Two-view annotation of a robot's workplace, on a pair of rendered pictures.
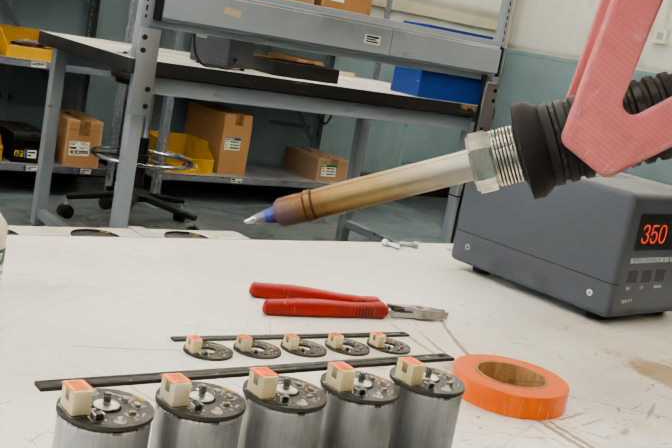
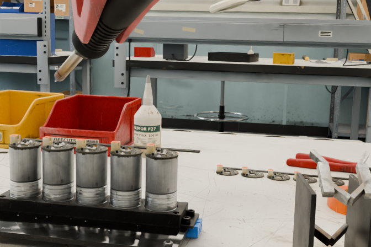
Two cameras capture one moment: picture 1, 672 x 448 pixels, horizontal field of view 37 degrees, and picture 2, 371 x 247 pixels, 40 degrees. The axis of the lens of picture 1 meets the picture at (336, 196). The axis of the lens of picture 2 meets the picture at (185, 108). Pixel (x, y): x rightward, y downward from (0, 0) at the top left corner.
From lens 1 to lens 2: 0.34 m
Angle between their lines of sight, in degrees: 48
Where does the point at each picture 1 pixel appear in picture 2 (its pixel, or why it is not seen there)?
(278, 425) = (77, 157)
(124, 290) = (235, 152)
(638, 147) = (82, 29)
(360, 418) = (114, 161)
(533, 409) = not seen: hidden behind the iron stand
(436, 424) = (153, 170)
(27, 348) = not seen: hidden behind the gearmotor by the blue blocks
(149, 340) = (209, 166)
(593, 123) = (76, 23)
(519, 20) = not seen: outside the picture
